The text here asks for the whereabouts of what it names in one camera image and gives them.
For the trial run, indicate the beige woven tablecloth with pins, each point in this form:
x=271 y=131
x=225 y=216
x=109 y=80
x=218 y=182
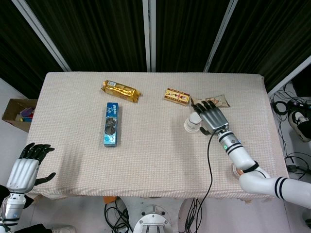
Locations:
x=150 y=136

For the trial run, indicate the beige snack wrapper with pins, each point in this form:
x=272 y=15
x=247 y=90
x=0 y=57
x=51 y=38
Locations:
x=218 y=100

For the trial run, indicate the round white robot base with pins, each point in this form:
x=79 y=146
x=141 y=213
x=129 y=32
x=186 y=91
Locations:
x=152 y=222

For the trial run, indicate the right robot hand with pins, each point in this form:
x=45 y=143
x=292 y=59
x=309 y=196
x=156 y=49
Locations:
x=213 y=117

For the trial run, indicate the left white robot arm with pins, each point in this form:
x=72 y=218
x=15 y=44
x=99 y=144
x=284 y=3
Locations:
x=11 y=208

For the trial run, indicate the white paper cup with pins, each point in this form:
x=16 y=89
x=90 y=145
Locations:
x=192 y=121

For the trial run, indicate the black white sneaker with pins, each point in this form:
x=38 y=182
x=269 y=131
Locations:
x=300 y=123

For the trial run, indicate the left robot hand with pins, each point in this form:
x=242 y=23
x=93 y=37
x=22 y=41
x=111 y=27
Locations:
x=23 y=167

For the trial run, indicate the gold biscuit packet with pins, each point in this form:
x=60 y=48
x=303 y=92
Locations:
x=121 y=90

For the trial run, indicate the blue cookie box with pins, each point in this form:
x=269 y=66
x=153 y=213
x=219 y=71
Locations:
x=111 y=124

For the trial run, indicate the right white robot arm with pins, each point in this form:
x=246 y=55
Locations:
x=257 y=170

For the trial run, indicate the cardboard box with items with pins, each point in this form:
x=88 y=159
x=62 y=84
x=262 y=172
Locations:
x=19 y=114

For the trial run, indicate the small gold red box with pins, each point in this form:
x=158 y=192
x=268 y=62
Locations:
x=177 y=96

